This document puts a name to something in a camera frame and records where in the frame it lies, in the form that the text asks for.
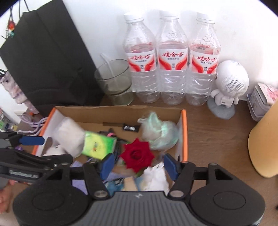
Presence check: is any white robot speaker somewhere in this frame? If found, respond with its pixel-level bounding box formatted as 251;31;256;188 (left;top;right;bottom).
207;60;249;119

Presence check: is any clear water bottle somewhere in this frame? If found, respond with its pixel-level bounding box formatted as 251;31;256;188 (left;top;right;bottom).
186;12;221;107
123;12;160;103
156;10;189;106

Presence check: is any iridescent plastic bag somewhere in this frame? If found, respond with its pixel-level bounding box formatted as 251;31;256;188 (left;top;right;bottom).
137;112;181;151

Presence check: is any purple mottled vase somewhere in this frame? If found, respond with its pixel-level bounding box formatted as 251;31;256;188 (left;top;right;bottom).
0;70;39;114

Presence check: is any purple lanyard strap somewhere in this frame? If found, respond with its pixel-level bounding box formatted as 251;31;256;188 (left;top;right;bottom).
17;113;47;134

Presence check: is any person's left hand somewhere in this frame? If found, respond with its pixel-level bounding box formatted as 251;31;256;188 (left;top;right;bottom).
0;187;13;214

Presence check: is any red cardboard box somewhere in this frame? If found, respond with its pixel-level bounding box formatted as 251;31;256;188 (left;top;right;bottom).
32;105;187;193

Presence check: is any green tissue pack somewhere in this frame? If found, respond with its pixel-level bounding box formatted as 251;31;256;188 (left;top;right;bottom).
82;131;116;160

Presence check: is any small black packet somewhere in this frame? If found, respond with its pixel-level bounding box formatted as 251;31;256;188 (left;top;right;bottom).
122;123;140;133

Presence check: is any black braided cable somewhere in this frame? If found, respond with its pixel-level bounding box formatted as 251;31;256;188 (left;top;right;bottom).
97;128;123;162

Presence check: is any white tissue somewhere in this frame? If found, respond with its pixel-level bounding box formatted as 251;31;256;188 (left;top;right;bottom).
139;162;170;192

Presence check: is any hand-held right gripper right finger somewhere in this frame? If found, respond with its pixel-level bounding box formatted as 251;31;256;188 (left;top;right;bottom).
163;153;247;199

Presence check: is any glass cup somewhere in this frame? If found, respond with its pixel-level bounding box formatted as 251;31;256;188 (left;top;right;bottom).
94;59;134;106

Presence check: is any purple linen pouch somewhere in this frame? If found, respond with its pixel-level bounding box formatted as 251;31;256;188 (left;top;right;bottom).
71;160;125;194

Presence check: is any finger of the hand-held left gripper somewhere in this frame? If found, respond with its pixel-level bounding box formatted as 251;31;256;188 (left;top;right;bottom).
0;131;45;147
0;149;73;174

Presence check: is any clear plastic spoon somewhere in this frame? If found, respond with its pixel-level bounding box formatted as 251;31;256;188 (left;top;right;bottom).
100;53;119;87

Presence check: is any red rose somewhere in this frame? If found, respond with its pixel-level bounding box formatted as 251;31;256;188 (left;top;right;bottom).
120;138;155;174

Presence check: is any yellow thermos jug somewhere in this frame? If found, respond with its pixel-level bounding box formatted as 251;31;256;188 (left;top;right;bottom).
248;106;278;179

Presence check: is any small floral tin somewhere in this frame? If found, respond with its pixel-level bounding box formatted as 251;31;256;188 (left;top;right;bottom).
247;83;278;122

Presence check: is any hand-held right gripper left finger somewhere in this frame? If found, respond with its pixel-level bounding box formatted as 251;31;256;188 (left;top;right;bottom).
32;153;115;200

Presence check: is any white plastic container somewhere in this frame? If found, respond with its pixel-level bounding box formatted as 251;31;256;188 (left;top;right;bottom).
53;117;85;157

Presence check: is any black paper bag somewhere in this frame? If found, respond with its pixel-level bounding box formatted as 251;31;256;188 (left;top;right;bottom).
0;0;102;116

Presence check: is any printed blue packet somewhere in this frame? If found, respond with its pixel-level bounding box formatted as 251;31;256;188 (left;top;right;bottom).
107;176;144;193

